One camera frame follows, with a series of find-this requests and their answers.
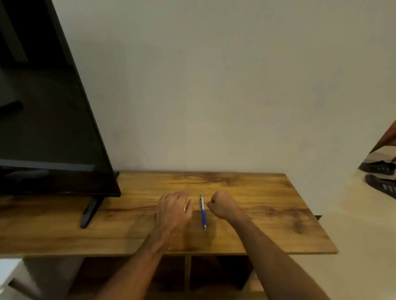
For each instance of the black flat screen television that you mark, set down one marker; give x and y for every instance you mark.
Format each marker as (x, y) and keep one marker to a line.
(46, 108)

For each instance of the brown wooden door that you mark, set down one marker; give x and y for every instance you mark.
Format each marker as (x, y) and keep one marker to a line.
(388, 139)

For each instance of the person's right hand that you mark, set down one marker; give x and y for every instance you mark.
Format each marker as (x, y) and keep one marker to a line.
(225, 207)

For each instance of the person's left forearm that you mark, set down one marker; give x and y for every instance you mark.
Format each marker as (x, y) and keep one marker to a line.
(136, 269)

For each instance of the white furniture piece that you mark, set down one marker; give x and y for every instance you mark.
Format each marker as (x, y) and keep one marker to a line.
(12, 278)

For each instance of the person's right forearm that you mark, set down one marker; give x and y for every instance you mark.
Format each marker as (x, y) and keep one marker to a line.
(272, 262)

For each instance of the person's right thumb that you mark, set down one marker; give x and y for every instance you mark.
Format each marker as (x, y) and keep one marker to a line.
(211, 205)

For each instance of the wooden tv cabinet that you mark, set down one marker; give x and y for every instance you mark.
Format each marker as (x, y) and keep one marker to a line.
(187, 275)

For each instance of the person's left hand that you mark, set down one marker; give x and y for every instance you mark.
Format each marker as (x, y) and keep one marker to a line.
(171, 216)

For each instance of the blue and silver pen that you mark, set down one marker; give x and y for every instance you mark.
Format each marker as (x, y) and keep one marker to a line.
(203, 213)

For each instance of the person's left thumb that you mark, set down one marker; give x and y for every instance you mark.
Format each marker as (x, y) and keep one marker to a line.
(189, 210)

